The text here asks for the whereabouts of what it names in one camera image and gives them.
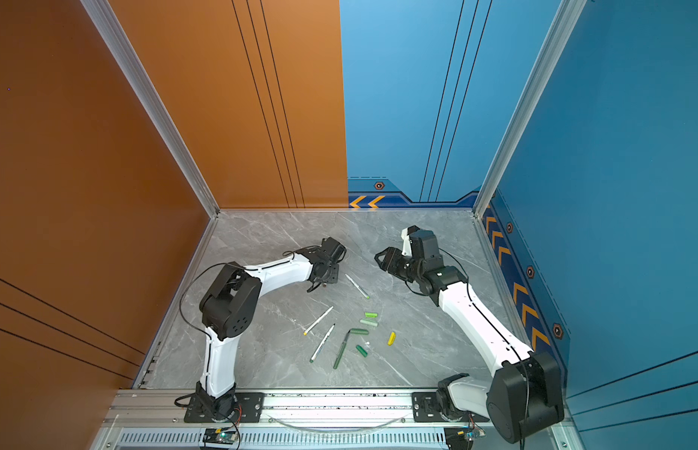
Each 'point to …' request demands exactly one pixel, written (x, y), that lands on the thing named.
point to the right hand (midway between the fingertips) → (381, 259)
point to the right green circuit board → (461, 438)
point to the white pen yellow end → (317, 320)
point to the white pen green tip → (322, 343)
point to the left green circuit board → (217, 435)
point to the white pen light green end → (367, 296)
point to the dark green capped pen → (357, 331)
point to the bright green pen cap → (371, 315)
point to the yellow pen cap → (391, 338)
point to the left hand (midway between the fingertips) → (331, 270)
